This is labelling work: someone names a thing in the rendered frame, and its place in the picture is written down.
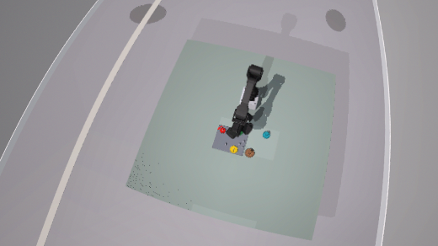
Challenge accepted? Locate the yellow gear with black stripe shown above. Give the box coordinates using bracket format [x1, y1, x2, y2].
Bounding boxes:
[230, 145, 238, 153]

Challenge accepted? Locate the brown gear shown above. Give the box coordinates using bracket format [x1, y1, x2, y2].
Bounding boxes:
[245, 148, 254, 158]

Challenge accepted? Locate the teal gear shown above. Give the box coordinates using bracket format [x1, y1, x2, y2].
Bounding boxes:
[263, 131, 270, 139]

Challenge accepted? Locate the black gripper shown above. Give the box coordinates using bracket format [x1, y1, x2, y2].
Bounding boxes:
[226, 114, 254, 139]

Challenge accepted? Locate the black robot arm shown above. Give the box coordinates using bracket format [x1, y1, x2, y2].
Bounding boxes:
[230, 64, 264, 137]

